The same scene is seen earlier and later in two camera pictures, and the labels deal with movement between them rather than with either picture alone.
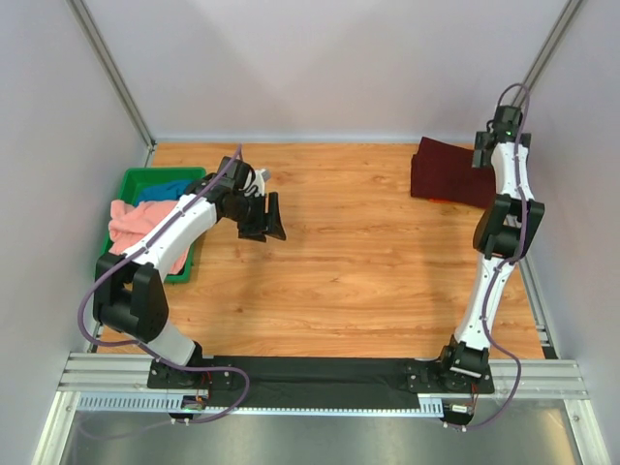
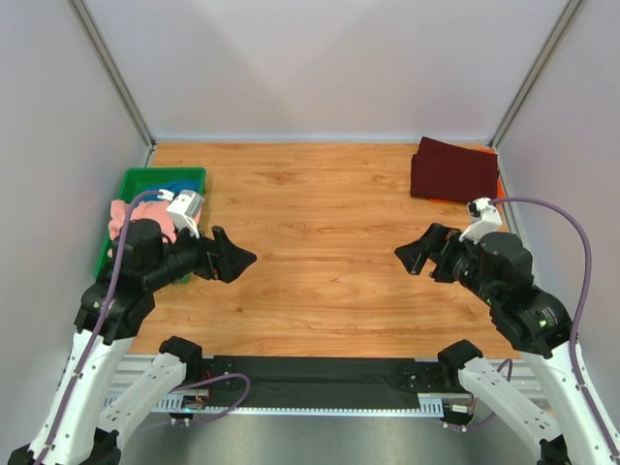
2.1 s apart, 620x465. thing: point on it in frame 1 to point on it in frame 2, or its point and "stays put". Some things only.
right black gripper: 482,149 to 440,257
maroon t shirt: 445,171 stays put
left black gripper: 259,216 to 211,261
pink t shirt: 131,221 stays put
